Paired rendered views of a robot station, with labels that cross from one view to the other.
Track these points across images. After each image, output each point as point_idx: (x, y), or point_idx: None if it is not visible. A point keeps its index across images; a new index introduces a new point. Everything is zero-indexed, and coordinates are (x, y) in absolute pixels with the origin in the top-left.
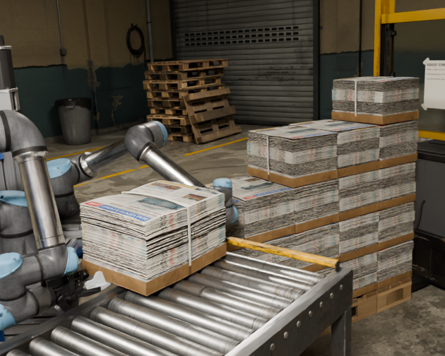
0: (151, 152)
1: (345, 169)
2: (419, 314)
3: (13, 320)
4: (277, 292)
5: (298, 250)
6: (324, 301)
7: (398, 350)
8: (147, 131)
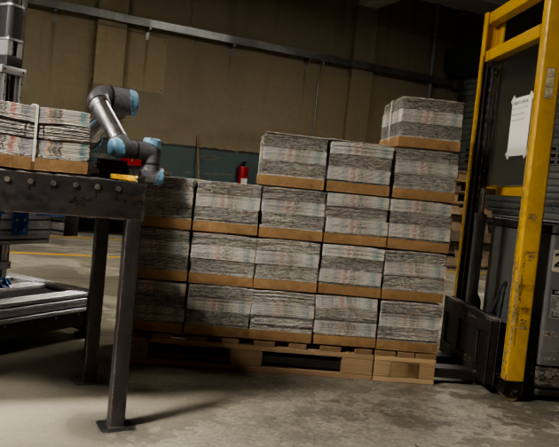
0: (98, 103)
1: (335, 183)
2: (419, 393)
3: None
4: None
5: (259, 256)
6: (83, 185)
7: (339, 400)
8: (108, 89)
